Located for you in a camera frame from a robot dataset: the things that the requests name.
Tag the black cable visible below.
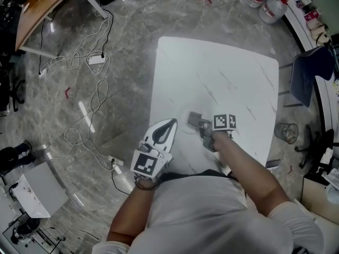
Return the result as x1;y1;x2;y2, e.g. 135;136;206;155
38;6;114;75

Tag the person's white shirt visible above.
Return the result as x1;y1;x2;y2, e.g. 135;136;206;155
92;169;326;254

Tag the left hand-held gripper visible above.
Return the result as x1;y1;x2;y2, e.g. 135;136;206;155
130;118;179;183

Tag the small grey item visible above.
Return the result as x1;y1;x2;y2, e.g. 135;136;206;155
187;111;203;127

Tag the wooden desk with white legs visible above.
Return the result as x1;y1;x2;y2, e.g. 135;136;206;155
14;0;110;59

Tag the cardboard box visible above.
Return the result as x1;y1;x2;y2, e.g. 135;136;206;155
301;175;339;218

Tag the wire mesh wastebasket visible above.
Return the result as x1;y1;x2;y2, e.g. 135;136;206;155
273;122;299;145

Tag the person's right forearm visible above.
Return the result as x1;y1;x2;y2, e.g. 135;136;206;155
212;131;290;218

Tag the long white cable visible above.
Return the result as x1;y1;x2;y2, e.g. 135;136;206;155
39;16;125;172

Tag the white curved counter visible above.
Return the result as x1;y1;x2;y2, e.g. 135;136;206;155
271;0;339;153

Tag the white power strip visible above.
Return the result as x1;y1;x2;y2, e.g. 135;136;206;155
88;53;108;66
107;155;124;167

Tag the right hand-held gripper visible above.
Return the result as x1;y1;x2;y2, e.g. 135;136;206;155
196;113;237;152

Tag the blue chair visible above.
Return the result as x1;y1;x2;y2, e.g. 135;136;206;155
278;45;336;108

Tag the black swivel chair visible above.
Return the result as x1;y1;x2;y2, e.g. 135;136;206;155
0;50;26;113

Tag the white box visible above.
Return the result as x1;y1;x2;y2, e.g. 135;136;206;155
12;162;70;219

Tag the black office chair base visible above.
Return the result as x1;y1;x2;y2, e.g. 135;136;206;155
294;124;335;169

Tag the person's left forearm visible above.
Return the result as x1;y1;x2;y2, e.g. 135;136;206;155
106;179;160;246

